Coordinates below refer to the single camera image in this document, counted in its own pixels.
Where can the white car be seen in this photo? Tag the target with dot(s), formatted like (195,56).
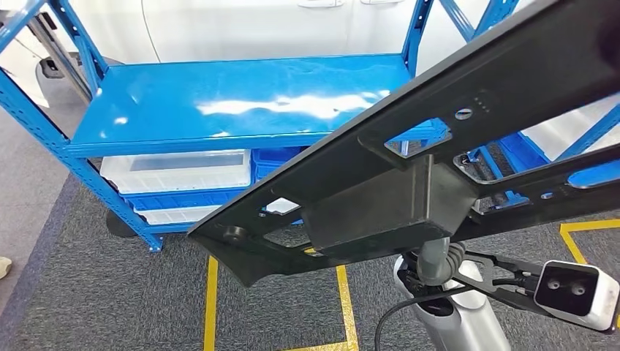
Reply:
(242,29)

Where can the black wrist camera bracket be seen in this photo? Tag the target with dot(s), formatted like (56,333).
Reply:
(503,290)

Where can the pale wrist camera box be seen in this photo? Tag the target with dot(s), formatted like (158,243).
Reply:
(576,295)

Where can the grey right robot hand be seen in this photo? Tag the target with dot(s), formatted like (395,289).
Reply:
(433,261)

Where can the black plastic panel part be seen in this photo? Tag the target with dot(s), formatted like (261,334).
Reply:
(387,213)

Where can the yellow floor tape square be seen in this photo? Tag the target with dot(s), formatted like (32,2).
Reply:
(588,225)

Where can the beige sneaker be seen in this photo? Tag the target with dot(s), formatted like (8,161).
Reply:
(5,269)

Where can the blue metal shelf rack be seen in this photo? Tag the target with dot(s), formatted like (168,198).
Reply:
(457,20)
(218,87)

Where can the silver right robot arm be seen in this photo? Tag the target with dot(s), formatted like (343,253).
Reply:
(465,324)

